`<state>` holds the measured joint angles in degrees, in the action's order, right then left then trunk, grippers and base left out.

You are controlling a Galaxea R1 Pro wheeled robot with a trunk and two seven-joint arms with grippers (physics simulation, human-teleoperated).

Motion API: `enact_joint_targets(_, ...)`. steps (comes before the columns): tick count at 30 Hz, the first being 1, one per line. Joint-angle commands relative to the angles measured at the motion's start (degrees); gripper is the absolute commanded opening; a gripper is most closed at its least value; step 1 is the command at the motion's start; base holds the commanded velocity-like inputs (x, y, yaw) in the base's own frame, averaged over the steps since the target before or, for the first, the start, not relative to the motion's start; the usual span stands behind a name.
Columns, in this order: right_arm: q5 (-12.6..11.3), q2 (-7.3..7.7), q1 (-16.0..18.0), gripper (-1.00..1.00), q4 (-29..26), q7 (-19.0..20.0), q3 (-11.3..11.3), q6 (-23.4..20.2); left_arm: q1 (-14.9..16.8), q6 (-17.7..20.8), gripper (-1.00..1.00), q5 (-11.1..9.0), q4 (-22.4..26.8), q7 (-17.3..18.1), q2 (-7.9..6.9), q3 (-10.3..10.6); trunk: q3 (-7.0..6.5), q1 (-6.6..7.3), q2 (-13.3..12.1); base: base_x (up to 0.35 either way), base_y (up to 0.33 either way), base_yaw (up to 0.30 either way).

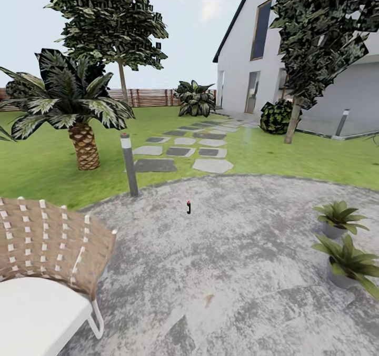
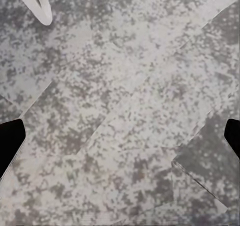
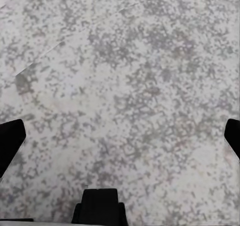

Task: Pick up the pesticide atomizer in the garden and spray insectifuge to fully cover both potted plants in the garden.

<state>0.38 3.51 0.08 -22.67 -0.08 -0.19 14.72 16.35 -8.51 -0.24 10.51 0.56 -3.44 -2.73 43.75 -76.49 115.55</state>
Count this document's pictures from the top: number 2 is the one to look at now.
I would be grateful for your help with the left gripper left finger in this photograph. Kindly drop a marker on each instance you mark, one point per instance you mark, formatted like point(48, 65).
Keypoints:
point(12, 134)

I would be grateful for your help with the garden chair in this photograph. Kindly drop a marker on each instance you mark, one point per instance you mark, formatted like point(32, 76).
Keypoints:
point(43, 11)

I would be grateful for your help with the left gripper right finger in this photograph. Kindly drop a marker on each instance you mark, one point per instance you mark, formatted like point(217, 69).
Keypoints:
point(232, 135)

